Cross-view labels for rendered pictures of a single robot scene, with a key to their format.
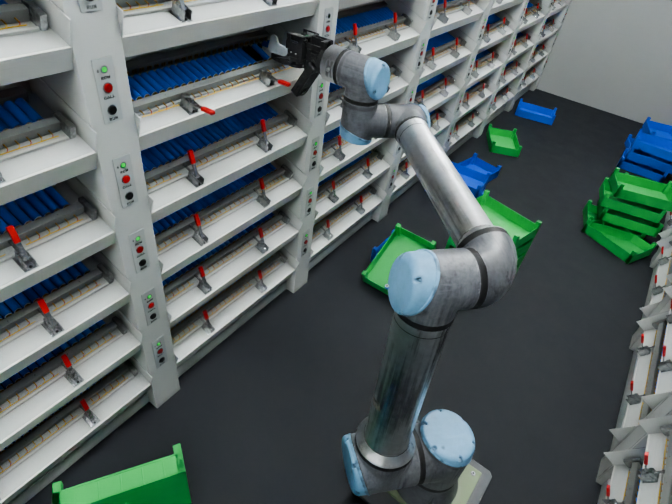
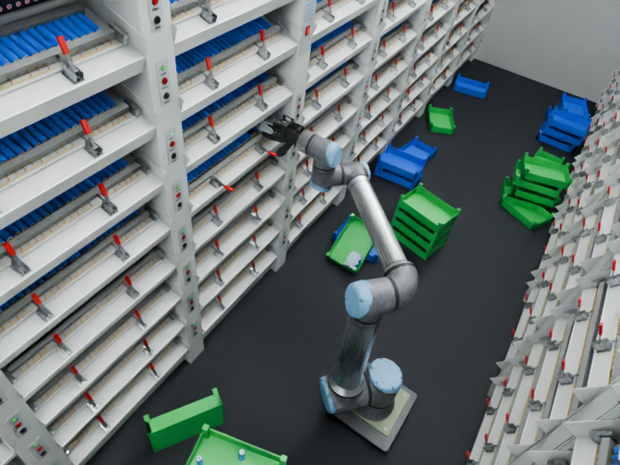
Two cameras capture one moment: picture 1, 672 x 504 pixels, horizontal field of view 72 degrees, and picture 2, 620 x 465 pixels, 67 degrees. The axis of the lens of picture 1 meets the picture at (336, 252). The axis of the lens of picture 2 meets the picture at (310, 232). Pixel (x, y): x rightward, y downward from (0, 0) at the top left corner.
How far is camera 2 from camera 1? 0.73 m
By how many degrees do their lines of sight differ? 7
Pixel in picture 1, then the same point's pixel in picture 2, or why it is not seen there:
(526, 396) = (445, 340)
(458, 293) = (383, 305)
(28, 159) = (137, 240)
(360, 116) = (324, 177)
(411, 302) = (357, 312)
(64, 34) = (160, 177)
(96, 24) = (175, 167)
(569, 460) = (470, 383)
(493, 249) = (402, 279)
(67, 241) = (151, 277)
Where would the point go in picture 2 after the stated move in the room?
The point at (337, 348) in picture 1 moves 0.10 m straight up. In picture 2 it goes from (311, 313) to (313, 303)
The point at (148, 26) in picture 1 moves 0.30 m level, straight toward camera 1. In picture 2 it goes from (197, 153) to (220, 217)
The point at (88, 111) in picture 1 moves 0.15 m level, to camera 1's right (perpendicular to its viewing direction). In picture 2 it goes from (168, 209) to (215, 215)
